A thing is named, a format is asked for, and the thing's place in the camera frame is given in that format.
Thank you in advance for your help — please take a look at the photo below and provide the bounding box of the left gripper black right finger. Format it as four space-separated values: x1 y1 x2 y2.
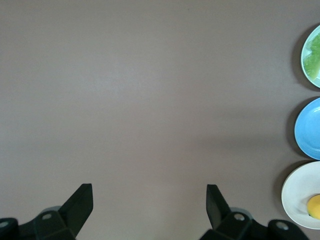
199 184 271 240

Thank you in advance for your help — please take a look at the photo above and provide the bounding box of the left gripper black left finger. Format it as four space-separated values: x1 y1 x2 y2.
17 183 94 240

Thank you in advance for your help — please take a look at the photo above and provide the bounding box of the yellow lemon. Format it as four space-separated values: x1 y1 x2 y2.
306 194 320 219

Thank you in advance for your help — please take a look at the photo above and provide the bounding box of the green lettuce leaf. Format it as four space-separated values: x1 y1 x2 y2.
304 32 320 79

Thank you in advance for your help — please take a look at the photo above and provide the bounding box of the pale beige round plate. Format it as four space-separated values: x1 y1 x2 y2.
280 160 320 230

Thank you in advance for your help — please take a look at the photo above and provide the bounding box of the blue round plate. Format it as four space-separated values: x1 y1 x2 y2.
294 96 320 161

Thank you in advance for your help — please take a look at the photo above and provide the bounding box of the brown table cover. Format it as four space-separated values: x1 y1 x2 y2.
0 0 320 240

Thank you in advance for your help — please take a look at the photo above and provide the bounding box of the light green round plate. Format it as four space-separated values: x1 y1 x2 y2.
300 23 320 89

